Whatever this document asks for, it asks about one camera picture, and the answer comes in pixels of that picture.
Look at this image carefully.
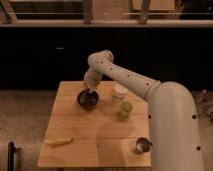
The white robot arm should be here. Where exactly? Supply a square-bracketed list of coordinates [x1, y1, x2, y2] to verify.
[84, 50, 205, 171]

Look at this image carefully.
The dark purple bowl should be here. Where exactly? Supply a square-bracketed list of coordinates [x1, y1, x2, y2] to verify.
[77, 90, 99, 110]

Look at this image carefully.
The white cup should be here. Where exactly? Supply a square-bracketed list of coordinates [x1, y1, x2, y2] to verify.
[113, 84, 128, 101]

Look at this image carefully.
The green cup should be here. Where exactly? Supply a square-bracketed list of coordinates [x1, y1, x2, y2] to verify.
[120, 101, 133, 117]

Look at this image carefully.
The wooden table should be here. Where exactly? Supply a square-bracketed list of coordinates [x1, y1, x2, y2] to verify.
[38, 81, 151, 168]

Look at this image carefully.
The dark metal cup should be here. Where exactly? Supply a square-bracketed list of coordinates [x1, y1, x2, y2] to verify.
[135, 137, 150, 154]

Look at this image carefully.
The yellow banana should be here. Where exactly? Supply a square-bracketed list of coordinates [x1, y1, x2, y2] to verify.
[44, 138, 73, 147]

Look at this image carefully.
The wooden railing shelf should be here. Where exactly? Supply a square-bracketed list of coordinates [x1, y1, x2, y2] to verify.
[0, 0, 213, 27]

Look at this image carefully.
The black object at floor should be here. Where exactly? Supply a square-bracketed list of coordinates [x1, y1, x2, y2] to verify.
[7, 142, 16, 171]

